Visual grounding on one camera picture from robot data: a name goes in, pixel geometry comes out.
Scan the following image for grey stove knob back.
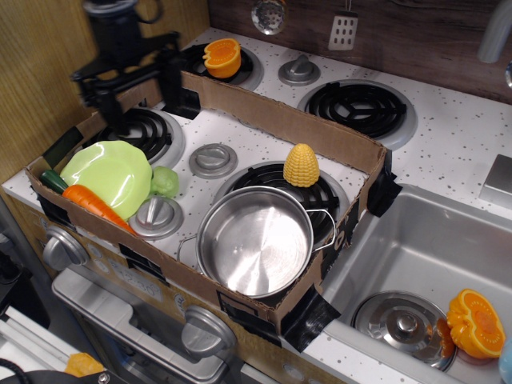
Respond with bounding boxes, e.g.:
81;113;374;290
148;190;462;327
278;54;321;86

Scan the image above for grey oven knob right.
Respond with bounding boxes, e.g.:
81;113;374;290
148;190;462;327
181;306;237;359

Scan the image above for black back right burner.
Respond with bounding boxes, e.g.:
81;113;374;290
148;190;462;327
298;80;418;150

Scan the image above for orange pepper half on stove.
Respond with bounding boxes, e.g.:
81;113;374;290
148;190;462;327
202;38;242;79

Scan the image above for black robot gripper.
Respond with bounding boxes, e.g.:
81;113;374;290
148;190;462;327
71;1;183;134

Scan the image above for black front right burner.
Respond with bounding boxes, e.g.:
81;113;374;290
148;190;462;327
214;161;350;247

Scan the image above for grey oven knob left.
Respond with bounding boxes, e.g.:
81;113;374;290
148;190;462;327
42;226;89;271

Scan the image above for orange pepper half in sink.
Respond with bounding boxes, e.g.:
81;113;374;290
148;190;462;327
446;289;506;359

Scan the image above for grey oven knob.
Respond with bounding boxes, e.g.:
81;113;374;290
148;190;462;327
181;306;237;359
42;226;89;271

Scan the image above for stainless steel sink basin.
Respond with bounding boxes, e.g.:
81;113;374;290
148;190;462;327
322;186;511;383

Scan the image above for grey stove knob front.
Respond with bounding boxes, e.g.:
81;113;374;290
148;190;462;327
128;195;184;240

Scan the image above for black front left burner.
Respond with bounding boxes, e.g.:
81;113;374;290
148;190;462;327
82;107;186;169

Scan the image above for silver faucet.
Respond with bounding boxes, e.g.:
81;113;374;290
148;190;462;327
478;0;511;63

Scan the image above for yellow toy corn cob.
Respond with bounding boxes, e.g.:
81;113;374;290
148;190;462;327
283;143;320;188

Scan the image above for black burner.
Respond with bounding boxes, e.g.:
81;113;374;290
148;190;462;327
181;43;264;91
298;80;418;150
214;161;350;247
82;107;186;169

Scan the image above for green toy broccoli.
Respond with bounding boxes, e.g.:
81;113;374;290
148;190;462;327
150;166;179;198

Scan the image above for hanging steel strainer ladle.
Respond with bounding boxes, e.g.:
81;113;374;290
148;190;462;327
251;0;287;36

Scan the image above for black back left burner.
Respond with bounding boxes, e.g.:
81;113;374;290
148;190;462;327
181;43;264;91

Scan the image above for hanging steel slotted spatula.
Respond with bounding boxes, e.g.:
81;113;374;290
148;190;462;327
328;1;358;51

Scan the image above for brown cardboard fence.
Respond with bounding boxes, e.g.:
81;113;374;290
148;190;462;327
26;73;400;351

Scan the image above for grey stove knob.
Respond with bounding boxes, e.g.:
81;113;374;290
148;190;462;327
128;195;184;240
278;54;321;86
189;143;238;179

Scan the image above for grey stove knob centre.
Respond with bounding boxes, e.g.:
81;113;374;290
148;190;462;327
189;143;238;179

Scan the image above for silver oven door handle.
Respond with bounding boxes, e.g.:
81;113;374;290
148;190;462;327
52;269;229;383

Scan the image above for light green plastic plate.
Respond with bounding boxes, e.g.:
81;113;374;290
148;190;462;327
60;141;153;220

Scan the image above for stainless steel pot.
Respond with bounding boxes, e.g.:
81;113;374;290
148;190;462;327
192;186;319;299

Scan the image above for orange toy carrot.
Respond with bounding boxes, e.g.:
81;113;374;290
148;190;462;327
39;170;135;234

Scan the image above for steel pot lid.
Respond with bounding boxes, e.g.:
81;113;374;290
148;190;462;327
350;291;457;371

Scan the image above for orange object bottom left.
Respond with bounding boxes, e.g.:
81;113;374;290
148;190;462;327
64;352;105;378

